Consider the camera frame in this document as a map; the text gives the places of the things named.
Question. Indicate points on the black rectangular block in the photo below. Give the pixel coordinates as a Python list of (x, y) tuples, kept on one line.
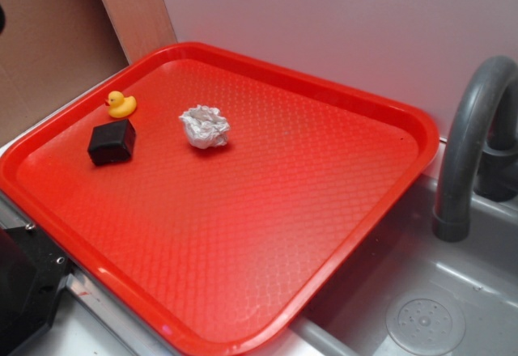
[(112, 143)]

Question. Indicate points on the crumpled white paper ball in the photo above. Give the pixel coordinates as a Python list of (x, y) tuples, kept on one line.
[(205, 127)]

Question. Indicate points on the wooden board strip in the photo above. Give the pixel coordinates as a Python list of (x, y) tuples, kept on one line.
[(141, 26)]

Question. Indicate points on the grey plastic sink basin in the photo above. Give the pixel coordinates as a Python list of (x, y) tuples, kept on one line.
[(405, 292)]

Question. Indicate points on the red plastic tray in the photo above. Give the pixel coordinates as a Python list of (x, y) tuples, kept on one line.
[(219, 249)]

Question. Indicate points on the grey toy faucet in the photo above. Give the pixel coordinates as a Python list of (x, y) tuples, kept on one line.
[(480, 156)]

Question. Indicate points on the yellow rubber duck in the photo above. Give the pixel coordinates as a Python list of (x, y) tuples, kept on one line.
[(120, 106)]

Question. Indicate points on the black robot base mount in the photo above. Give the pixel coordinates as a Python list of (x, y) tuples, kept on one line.
[(33, 275)]

